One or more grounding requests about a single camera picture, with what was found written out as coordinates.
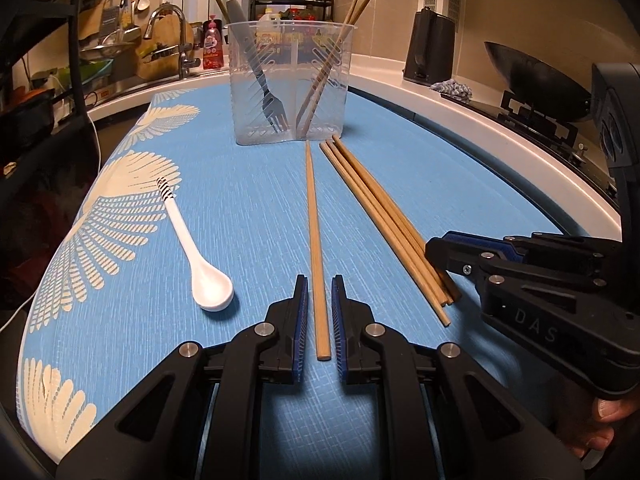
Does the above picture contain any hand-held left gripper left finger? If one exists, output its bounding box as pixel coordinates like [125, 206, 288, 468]
[55, 274, 311, 480]

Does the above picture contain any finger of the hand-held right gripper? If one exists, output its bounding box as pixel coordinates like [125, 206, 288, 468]
[447, 231, 623, 273]
[425, 239, 506, 286]

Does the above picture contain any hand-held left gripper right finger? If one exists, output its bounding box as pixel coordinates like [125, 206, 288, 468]
[330, 274, 586, 480]

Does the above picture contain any white spoon striped handle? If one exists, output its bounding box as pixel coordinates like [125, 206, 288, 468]
[156, 176, 235, 311]

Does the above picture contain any clear plastic utensil holder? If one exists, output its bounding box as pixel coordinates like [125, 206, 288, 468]
[227, 20, 356, 146]

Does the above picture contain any grey handled fork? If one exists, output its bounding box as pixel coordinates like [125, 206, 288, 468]
[225, 0, 290, 133]

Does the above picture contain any person's right hand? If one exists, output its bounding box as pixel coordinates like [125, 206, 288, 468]
[555, 395, 638, 463]

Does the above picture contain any blue printed mat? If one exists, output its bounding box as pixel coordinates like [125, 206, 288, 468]
[17, 85, 623, 480]

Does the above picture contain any black burner grate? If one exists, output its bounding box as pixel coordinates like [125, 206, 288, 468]
[499, 89, 580, 150]

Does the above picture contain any grey crumpled cloth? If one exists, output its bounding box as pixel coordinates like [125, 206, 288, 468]
[429, 79, 474, 102]

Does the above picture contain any black wok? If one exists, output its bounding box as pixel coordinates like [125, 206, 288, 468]
[483, 41, 596, 123]

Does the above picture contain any black electric kettle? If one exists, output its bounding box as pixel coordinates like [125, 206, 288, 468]
[402, 6, 457, 86]

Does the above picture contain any black spice rack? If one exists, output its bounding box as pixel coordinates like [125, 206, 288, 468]
[250, 0, 336, 26]

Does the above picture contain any steel sink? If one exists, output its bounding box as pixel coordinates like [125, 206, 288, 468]
[85, 72, 211, 108]

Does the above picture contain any red dish soap bottle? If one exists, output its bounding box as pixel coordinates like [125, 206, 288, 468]
[201, 14, 225, 71]

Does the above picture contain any large oil jug yellow label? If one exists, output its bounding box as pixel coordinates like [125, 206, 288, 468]
[256, 12, 282, 48]

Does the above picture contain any chrome kitchen faucet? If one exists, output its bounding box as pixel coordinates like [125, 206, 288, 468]
[143, 3, 202, 81]

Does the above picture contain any round wooden cutting board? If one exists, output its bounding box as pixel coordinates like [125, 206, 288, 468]
[134, 15, 195, 81]

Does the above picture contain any green plastic basin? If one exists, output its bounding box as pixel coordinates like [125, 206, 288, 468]
[75, 57, 116, 81]

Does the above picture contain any metal bowl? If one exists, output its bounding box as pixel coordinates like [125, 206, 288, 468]
[80, 27, 141, 61]

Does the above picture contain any black pot orange lid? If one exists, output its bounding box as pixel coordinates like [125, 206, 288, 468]
[0, 87, 56, 133]

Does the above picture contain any black shelf rack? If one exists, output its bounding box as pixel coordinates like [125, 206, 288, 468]
[0, 0, 103, 176]

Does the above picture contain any hanging metal grater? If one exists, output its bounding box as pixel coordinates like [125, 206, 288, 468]
[97, 0, 123, 41]

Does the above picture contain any white cable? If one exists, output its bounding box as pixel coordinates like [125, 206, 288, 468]
[0, 72, 103, 333]

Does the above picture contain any white wall socket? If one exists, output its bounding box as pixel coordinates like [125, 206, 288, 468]
[30, 67, 71, 91]

